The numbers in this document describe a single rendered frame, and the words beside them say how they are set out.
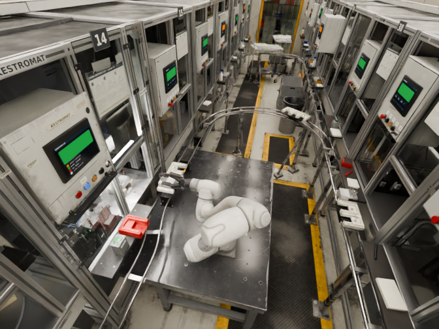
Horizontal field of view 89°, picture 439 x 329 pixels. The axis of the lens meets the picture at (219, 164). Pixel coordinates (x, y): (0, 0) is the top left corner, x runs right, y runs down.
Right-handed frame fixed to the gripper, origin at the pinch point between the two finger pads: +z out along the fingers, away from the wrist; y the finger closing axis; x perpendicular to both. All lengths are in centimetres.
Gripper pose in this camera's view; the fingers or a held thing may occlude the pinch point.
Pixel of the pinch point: (164, 179)
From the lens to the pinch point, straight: 165.8
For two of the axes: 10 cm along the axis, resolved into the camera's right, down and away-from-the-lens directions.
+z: -9.7, -1.7, 1.4
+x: -2.2, 6.3, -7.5
